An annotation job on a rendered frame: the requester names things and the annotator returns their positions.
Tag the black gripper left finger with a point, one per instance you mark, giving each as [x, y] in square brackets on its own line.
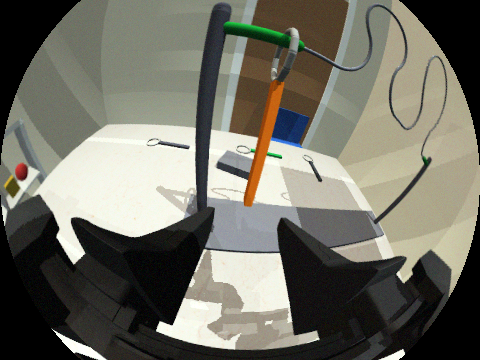
[160, 265]

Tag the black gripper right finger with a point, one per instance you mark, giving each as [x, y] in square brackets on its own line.
[320, 282]

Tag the orange handle with grey loop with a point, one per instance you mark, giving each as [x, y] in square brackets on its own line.
[270, 113]

